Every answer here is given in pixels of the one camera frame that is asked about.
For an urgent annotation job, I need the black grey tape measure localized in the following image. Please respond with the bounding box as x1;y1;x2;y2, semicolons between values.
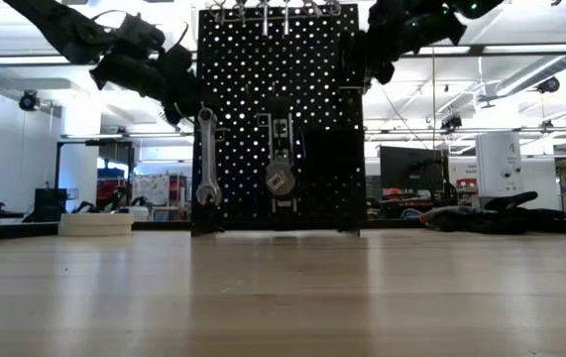
264;156;297;197

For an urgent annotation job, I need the thin hanging cable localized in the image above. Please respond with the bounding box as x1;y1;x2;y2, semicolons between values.
428;47;437;150

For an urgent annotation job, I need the grey ceiling duct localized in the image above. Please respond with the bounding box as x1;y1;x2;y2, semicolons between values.
495;53;566;96

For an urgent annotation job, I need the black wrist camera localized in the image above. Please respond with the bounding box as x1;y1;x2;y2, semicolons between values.
113;12;168;59

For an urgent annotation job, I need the black aluminium table frame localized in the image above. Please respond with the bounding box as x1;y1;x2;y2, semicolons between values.
0;217;566;244

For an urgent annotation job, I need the red storage rack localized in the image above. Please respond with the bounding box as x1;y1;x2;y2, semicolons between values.
96;178;130;204

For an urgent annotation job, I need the black perforated pegboard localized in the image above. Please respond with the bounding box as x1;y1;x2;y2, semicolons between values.
190;3;367;238

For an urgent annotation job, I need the white pillar with sensors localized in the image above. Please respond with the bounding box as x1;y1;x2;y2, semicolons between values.
474;131;525;198

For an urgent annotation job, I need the silver combination wrench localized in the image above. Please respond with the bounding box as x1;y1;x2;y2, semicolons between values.
195;107;223;207

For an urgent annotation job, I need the white patterned panel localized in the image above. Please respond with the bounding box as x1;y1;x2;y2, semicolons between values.
131;173;170;207

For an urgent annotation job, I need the black crate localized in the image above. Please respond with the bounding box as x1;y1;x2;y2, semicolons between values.
33;186;69;223

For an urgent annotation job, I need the black plastic pegboard bin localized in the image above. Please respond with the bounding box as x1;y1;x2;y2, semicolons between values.
301;129;366;199

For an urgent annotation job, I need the black computer monitor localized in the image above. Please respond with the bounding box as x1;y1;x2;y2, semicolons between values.
379;145;451;194

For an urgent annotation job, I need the black ceiling-mounted camera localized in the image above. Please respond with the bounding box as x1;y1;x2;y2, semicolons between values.
534;76;561;95
18;89;41;113
440;113;464;133

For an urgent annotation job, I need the black frame stand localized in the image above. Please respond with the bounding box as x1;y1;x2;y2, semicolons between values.
54;138;138;204

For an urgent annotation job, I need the white wire ring rack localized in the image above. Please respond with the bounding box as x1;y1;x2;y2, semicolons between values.
207;0;343;26

